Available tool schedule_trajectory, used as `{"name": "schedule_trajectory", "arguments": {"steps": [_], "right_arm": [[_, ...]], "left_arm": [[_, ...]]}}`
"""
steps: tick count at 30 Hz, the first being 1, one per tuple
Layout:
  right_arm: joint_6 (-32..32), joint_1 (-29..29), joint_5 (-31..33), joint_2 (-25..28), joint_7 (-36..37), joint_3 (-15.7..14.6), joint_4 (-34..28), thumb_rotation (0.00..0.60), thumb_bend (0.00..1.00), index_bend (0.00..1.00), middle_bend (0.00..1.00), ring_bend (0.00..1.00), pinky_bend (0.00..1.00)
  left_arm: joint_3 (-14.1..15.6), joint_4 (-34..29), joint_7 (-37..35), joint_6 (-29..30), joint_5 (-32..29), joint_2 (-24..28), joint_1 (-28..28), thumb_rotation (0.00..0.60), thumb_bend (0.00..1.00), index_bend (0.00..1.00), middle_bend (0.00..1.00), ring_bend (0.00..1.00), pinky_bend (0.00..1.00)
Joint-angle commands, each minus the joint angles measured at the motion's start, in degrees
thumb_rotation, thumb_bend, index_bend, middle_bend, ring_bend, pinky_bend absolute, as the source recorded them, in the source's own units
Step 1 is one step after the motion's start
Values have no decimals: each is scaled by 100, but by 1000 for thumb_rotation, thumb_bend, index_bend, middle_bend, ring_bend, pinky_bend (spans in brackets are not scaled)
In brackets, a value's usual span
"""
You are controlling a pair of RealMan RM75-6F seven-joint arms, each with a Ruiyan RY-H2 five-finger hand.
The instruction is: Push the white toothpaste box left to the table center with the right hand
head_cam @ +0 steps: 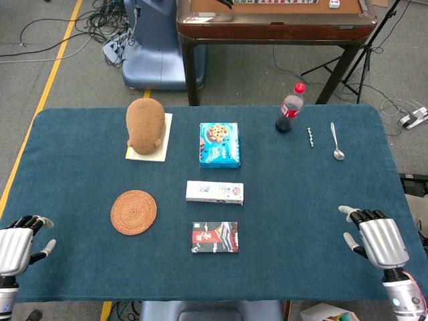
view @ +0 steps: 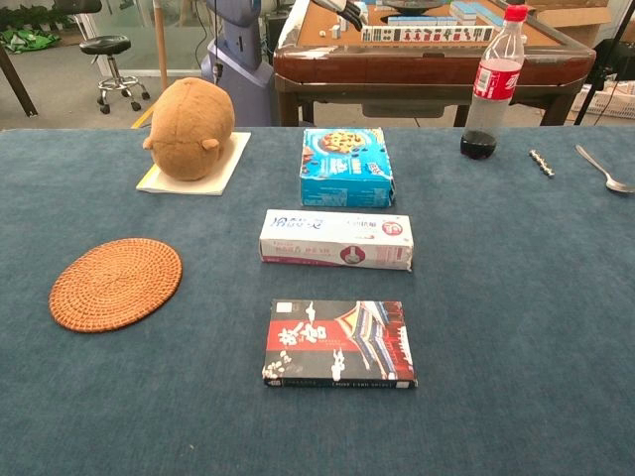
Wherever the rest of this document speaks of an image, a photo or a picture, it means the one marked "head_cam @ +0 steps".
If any blue own robot base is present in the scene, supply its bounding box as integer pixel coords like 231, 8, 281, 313
138, 300, 285, 321

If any cola bottle red cap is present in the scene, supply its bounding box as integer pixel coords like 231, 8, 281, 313
275, 82, 307, 134

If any black equipment case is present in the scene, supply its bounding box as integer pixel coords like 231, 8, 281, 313
398, 173, 428, 198

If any open cardboard carton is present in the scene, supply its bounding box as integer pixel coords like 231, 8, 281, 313
299, 302, 360, 321

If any black floor cable bundle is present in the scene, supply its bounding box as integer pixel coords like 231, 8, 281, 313
0, 0, 134, 68

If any white power strip with plugs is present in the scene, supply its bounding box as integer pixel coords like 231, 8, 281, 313
397, 106, 428, 130

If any white toothpaste box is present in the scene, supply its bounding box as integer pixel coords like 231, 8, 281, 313
185, 180, 245, 206

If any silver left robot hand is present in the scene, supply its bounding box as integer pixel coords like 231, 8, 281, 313
0, 215, 57, 277

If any white notepad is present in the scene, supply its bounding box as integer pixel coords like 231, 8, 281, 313
125, 112, 174, 163

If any red black printed snack packet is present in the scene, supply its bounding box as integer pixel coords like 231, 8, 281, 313
191, 221, 239, 254

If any wooden mahjong table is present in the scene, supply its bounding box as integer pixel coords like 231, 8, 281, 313
176, 0, 379, 107

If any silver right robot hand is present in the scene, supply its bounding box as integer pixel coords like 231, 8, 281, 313
338, 205, 411, 270

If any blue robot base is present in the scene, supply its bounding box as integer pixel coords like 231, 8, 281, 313
122, 0, 207, 90

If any black tripod stand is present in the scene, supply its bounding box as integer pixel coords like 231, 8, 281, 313
300, 0, 402, 104

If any blue cookie box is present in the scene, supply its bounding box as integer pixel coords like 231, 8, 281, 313
199, 122, 241, 169

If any round woven rattan coaster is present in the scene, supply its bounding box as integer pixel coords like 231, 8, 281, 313
110, 189, 158, 236

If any silver metal spoon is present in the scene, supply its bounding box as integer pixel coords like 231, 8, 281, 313
330, 122, 346, 161

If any brown plush toy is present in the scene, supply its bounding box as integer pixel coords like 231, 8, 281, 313
126, 98, 166, 156

